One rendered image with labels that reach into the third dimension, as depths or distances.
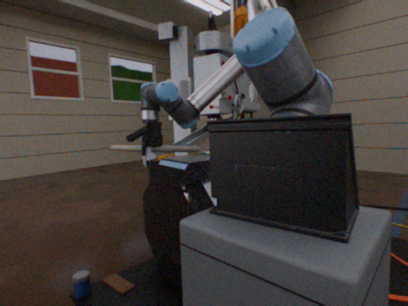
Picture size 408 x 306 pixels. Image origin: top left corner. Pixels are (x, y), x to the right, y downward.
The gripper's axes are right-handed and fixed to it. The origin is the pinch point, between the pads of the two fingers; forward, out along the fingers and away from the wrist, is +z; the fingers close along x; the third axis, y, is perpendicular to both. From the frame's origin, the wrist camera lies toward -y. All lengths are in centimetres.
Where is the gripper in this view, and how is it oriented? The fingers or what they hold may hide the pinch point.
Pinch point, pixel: (145, 163)
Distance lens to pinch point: 122.1
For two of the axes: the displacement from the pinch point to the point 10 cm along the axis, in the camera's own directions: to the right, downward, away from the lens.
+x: 0.5, -0.4, 10.0
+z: -0.2, 10.0, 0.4
